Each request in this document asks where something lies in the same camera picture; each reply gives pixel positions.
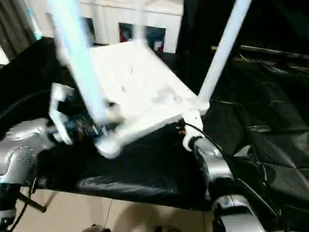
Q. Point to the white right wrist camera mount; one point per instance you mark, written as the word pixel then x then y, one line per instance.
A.
pixel 193 120

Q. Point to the dark low furniture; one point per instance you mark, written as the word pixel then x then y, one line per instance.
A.
pixel 272 54

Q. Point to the grey curtain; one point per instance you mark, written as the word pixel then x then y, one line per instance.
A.
pixel 14 29

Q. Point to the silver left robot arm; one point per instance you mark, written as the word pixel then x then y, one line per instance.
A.
pixel 19 145

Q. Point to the white jar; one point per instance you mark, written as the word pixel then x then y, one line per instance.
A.
pixel 158 46

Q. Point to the black metal table frame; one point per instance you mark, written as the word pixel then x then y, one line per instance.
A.
pixel 33 203

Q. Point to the black cabinet with gold label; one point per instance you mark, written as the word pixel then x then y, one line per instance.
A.
pixel 200 24

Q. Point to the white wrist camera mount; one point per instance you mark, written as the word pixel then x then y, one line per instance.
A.
pixel 193 120
pixel 59 113

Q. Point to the white plastic table leg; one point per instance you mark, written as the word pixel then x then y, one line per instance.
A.
pixel 141 31
pixel 77 60
pixel 224 48

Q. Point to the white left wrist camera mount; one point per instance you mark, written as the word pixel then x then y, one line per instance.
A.
pixel 59 113

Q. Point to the black mat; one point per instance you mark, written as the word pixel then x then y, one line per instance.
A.
pixel 253 101

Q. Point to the white display cabinet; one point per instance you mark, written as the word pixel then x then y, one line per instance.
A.
pixel 108 14

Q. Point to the white plastic table top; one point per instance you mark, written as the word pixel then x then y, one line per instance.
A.
pixel 144 84

